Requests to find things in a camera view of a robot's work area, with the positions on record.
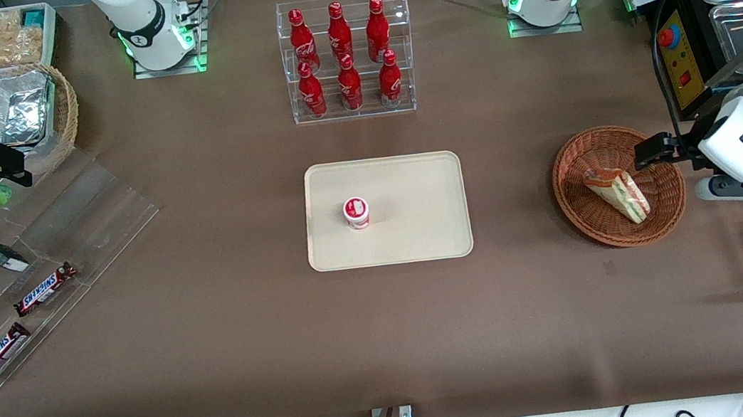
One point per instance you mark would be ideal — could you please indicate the red white yogurt cup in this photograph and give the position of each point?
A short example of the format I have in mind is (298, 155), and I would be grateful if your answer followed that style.
(356, 212)

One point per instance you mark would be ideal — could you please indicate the teal snack packet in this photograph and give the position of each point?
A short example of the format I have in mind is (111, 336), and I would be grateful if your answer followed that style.
(33, 17)

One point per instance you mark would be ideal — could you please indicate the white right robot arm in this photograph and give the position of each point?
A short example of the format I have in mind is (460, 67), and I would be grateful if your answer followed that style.
(142, 23)

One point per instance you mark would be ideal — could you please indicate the wrapped triangle sandwich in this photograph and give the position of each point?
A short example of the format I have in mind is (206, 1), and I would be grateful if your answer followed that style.
(621, 193)

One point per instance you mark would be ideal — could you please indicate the brown table cover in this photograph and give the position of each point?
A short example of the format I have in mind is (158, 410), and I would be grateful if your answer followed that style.
(221, 372)

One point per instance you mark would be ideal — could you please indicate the cream plastic tray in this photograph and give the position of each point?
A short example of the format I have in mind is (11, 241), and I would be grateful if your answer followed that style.
(416, 217)

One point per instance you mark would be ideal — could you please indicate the small black carton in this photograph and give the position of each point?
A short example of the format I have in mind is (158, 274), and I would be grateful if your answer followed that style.
(6, 256)

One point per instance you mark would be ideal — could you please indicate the clear bag of crackers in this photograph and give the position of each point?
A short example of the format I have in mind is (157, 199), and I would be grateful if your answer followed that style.
(2, 49)
(2, 22)

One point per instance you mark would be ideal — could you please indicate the light wicker basket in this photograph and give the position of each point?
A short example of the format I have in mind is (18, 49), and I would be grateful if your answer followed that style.
(66, 112)

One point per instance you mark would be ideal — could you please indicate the clear acrylic tiered stand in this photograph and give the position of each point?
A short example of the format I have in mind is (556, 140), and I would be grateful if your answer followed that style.
(93, 216)

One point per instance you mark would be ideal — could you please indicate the red cola bottle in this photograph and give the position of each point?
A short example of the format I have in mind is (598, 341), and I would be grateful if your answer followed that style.
(350, 88)
(301, 38)
(339, 30)
(377, 27)
(390, 84)
(311, 94)

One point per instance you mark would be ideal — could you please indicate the brown wicker basket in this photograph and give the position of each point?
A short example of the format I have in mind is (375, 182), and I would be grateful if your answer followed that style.
(588, 216)

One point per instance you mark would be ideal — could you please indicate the stack of foil containers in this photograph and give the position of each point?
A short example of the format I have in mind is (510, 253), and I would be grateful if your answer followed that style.
(14, 112)

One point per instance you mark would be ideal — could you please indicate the clear acrylic bottle rack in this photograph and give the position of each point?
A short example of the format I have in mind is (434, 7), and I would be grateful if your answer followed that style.
(366, 112)

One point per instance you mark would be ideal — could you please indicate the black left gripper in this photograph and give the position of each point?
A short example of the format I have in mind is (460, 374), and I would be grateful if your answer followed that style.
(685, 146)

